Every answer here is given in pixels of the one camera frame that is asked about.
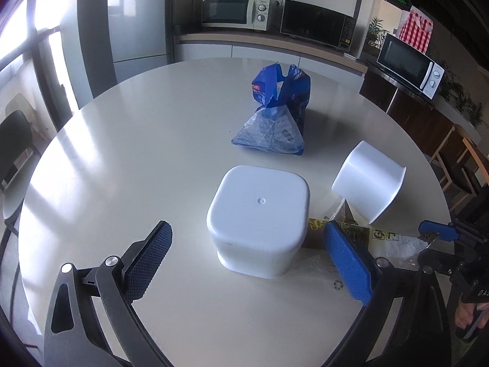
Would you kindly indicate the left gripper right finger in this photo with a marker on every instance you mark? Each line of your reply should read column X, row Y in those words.
column 352, row 269

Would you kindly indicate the white microwave on right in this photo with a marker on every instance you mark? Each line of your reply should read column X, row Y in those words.
column 411, row 65

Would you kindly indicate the green foil wrapper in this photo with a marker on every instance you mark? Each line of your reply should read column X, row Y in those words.
column 401, row 250

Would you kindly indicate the black microwave oven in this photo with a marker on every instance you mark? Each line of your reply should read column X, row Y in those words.
column 317, row 24

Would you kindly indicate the dark green chair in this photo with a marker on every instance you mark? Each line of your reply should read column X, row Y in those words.
column 19, row 158

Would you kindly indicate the white plastic cup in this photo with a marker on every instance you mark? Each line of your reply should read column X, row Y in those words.
column 369, row 181

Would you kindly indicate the blue plastic bag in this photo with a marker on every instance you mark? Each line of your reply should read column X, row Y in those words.
column 278, row 122

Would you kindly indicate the person's right hand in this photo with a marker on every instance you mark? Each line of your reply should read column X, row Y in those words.
column 465, row 311

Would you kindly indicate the round white table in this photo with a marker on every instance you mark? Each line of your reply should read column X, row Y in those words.
column 155, row 148

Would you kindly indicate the wooden chair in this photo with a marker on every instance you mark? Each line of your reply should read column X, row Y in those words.
column 467, row 171

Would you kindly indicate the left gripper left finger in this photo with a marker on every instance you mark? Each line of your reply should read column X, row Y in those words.
column 143, row 258

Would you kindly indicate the white square container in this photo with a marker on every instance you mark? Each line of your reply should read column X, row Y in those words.
column 258, row 220

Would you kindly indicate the white microwave on counter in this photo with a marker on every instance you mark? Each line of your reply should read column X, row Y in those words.
column 236, row 14

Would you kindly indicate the potted green plants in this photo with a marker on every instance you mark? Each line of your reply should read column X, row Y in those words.
column 452, row 90

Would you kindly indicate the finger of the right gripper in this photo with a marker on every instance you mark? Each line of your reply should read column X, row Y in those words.
column 430, row 231

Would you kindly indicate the silver refrigerator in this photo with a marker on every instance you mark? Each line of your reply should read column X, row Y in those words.
column 138, row 36

